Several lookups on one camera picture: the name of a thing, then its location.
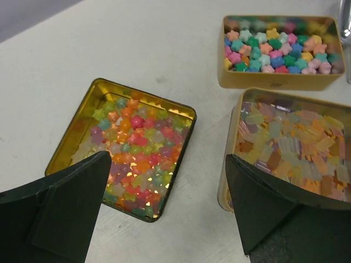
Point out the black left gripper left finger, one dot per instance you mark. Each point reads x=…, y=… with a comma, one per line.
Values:
x=52, y=219

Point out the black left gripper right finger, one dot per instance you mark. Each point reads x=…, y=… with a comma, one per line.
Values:
x=280, y=222

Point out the silver metal scoop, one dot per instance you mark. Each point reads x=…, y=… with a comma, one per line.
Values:
x=343, y=20

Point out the gold square candy tin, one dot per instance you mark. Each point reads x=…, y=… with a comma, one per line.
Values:
x=303, y=141

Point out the dark square candy tin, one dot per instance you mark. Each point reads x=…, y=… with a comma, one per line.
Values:
x=146, y=137

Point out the gold rectangular candy tin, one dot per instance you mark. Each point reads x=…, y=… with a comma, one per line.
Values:
x=279, y=52

